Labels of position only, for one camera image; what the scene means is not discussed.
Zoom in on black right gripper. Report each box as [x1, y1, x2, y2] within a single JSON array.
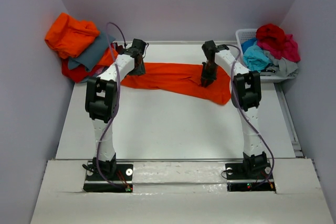
[[200, 61, 218, 86]]

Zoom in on orange t shirt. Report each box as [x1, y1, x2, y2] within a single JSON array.
[[121, 62, 231, 105]]

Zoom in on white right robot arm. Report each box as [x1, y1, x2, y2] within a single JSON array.
[[201, 40, 269, 179]]

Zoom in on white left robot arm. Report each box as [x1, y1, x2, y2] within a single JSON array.
[[85, 39, 148, 179]]

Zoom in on dark maroon folded shirt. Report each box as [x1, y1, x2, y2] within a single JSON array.
[[112, 42, 124, 55]]

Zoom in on pink folded shirt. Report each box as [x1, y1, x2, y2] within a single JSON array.
[[94, 66, 108, 76]]

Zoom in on teal shirt in basket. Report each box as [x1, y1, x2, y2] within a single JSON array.
[[241, 38, 271, 72]]

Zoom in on grey-blue folded shirt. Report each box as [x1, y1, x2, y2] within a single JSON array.
[[68, 31, 115, 72]]

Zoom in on white plastic laundry basket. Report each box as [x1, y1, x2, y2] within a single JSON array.
[[235, 28, 288, 83]]

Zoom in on red folded shirt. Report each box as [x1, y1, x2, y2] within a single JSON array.
[[61, 49, 118, 83]]

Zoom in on orange folded shirt on pile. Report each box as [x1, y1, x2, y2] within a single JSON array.
[[45, 13, 100, 59]]

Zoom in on grey shirt in basket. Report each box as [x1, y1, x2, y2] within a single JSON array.
[[261, 50, 299, 79]]

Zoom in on red shirt in basket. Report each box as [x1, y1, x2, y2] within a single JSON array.
[[256, 24, 286, 50]]

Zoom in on magenta shirt in basket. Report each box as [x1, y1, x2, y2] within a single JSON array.
[[257, 34, 301, 62]]

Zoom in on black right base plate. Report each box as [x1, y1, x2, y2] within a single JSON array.
[[221, 163, 276, 193]]

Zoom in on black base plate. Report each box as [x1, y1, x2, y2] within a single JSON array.
[[82, 161, 134, 193], [221, 163, 276, 193]]

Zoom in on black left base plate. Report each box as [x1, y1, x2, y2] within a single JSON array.
[[82, 161, 134, 193]]

